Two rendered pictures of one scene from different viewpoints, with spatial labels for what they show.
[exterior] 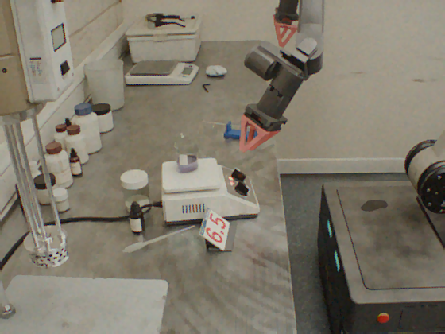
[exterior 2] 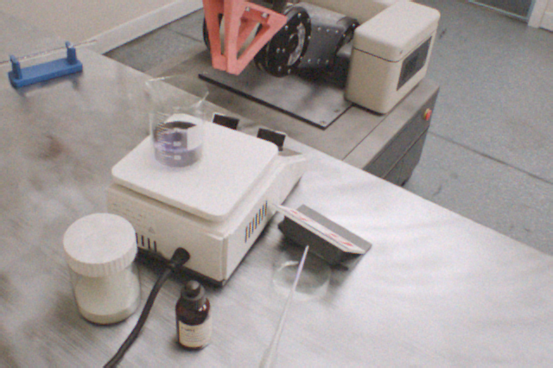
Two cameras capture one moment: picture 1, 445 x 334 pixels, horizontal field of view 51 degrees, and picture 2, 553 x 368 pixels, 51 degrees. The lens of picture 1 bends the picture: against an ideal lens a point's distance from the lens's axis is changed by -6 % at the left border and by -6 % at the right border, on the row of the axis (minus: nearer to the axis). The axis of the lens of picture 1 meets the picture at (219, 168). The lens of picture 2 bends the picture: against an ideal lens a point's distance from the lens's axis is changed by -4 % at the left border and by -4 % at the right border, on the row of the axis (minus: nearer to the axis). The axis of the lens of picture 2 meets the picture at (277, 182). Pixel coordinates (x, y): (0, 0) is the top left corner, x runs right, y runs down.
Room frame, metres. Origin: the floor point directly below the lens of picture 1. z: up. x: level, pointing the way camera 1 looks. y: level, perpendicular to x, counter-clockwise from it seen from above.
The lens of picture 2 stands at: (0.65, 0.42, 1.17)
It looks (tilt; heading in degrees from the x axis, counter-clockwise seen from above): 39 degrees down; 296
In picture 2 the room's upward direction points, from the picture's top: 6 degrees clockwise
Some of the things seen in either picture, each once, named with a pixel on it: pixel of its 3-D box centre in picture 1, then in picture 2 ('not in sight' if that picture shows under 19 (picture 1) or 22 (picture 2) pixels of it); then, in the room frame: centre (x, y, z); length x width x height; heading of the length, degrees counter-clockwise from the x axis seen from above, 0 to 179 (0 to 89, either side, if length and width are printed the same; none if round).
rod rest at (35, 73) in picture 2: (241, 130); (44, 62); (1.27, -0.07, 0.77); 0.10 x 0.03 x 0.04; 67
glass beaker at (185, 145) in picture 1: (186, 153); (174, 122); (0.93, 0.07, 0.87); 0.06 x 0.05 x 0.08; 15
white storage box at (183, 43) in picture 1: (167, 37); not in sight; (2.20, 0.21, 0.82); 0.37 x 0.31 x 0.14; 176
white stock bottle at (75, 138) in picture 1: (75, 144); not in sight; (1.16, 0.38, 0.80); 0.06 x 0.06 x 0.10
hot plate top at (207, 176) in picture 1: (190, 174); (197, 161); (0.91, 0.06, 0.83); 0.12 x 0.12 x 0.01; 5
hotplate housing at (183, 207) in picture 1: (203, 191); (210, 182); (0.91, 0.03, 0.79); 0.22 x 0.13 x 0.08; 95
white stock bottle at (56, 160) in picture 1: (57, 165); not in sight; (1.03, 0.40, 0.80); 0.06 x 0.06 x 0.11
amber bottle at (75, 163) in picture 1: (75, 161); not in sight; (1.09, 0.37, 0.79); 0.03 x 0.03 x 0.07
